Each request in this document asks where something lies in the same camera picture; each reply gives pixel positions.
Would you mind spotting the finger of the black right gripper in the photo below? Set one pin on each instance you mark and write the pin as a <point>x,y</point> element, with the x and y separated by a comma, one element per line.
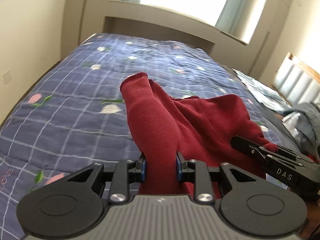
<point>252,149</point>

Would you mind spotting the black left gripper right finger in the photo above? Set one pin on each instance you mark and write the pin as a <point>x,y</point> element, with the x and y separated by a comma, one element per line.
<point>206,179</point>

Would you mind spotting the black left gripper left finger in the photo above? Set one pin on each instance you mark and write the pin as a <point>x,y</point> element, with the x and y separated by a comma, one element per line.
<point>114,180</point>

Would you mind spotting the dark red sweater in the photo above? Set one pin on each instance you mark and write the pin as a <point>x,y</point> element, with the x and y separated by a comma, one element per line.
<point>201,129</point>

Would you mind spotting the grey padded jacket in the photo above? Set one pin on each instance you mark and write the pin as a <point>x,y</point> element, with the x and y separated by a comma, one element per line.
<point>302,122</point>

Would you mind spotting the light blue folded cloth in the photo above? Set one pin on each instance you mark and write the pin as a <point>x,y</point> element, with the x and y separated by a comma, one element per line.
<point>266,96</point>

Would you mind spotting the blue plaid floral quilt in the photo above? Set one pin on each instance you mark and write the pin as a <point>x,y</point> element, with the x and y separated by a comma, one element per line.
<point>75,114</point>

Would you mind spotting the right teal curtain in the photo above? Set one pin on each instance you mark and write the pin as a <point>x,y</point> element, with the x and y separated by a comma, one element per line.
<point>230,16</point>

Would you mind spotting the beige right wardrobe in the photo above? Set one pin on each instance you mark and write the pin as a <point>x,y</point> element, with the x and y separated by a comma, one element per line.
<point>264,39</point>

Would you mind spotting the beige wardrobe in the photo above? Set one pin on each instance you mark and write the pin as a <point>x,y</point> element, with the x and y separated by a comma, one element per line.
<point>264,39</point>
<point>73,16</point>

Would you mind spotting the beige left wardrobe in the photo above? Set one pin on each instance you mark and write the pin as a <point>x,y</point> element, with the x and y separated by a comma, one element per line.
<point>73,16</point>

